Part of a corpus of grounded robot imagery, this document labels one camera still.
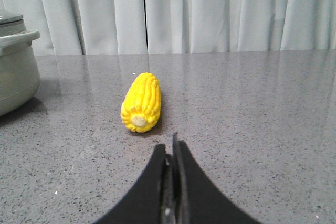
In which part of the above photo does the yellow corn cob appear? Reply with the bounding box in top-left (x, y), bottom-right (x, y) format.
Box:
top-left (120, 72), bottom-right (161, 133)

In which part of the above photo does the glass pot lid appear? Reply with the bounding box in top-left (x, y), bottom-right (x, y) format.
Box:
top-left (0, 9), bottom-right (23, 28)

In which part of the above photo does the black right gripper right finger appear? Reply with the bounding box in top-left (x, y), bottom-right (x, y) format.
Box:
top-left (173, 132), bottom-right (258, 223)

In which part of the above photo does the pale green electric pot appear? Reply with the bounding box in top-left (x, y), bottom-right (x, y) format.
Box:
top-left (1, 19), bottom-right (40, 116)

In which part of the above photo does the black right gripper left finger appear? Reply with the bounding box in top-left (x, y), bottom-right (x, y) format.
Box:
top-left (96, 144), bottom-right (166, 223)

